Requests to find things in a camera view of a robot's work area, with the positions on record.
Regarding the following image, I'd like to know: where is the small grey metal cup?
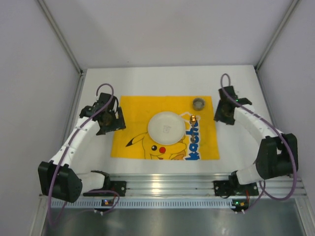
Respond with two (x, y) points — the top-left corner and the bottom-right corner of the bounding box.
(192, 97), (205, 111)

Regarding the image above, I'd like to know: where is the gold spoon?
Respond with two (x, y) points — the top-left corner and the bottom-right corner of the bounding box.
(189, 115), (197, 144)

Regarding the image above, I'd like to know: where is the yellow Pikachu placemat cloth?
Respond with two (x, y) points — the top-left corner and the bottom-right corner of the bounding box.
(111, 96), (220, 161)

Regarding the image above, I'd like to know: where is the cream round plate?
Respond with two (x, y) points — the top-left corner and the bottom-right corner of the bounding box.
(147, 111), (186, 145)

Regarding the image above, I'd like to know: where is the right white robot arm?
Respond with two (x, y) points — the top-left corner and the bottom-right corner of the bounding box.
(214, 86), (298, 186)

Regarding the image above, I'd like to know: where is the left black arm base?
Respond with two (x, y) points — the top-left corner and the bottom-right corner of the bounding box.
(83, 180), (127, 197)

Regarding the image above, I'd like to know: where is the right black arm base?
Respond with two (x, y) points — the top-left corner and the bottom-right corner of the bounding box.
(213, 180), (259, 198)

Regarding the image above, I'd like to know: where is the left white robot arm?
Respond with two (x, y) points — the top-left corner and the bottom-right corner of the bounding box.
(38, 93), (126, 203)

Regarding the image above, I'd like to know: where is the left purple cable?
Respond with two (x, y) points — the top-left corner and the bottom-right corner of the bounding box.
(46, 83), (121, 227)

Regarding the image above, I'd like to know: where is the purple cable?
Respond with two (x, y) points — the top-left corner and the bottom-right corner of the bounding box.
(220, 73), (300, 213)
(46, 83), (121, 227)

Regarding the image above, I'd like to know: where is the aluminium mounting rail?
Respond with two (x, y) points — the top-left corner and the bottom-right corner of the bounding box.
(40, 173), (307, 197)

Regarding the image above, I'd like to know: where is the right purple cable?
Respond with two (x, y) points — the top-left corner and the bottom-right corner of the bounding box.
(220, 73), (300, 213)

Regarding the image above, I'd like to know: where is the slotted cable duct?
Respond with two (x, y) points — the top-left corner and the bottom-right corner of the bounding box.
(53, 198), (249, 209)

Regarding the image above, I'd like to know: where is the left aluminium frame post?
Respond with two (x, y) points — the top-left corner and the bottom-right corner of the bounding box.
(35, 0), (83, 74)

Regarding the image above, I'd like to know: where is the aluminium frame post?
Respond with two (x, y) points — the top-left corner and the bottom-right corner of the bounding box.
(254, 0), (301, 72)
(35, 0), (83, 74)

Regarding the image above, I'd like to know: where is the right aluminium frame post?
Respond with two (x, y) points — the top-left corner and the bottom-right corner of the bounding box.
(254, 0), (301, 72)

